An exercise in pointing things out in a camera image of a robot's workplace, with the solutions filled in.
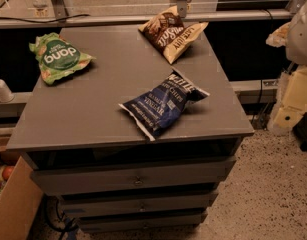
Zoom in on cardboard box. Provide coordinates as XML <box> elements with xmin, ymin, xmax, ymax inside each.
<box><xmin>0</xmin><ymin>157</ymin><xmax>43</xmax><ymax>240</ymax></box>

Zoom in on black cables under cabinet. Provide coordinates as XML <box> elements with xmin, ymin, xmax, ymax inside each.
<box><xmin>42</xmin><ymin>197</ymin><xmax>81</xmax><ymax>240</ymax></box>

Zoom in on white bottle at left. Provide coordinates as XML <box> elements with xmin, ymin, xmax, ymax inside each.
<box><xmin>0</xmin><ymin>79</ymin><xmax>14</xmax><ymax>103</ymax></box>

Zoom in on green dong rice chip bag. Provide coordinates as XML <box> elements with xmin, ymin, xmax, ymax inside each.
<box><xmin>29</xmin><ymin>32</ymin><xmax>93</xmax><ymax>85</ymax></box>

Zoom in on grey drawer cabinet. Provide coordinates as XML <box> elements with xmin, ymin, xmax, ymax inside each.
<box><xmin>8</xmin><ymin>25</ymin><xmax>253</xmax><ymax>232</ymax></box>

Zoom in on brown sea salt chip bag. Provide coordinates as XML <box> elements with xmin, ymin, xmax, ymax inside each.
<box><xmin>139</xmin><ymin>6</ymin><xmax>208</xmax><ymax>64</ymax></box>

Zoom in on red round item in box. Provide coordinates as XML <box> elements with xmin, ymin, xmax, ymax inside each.
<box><xmin>2</xmin><ymin>166</ymin><xmax>14</xmax><ymax>181</ymax></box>

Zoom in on blue kettle chip bag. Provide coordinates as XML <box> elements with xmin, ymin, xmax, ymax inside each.
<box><xmin>120</xmin><ymin>68</ymin><xmax>209</xmax><ymax>141</ymax></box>

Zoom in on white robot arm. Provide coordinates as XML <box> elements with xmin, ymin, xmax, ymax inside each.
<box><xmin>266</xmin><ymin>0</ymin><xmax>307</xmax><ymax>135</ymax></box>

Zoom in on black cable on rail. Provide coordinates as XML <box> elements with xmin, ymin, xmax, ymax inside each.
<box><xmin>0</xmin><ymin>13</ymin><xmax>91</xmax><ymax>24</ymax></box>

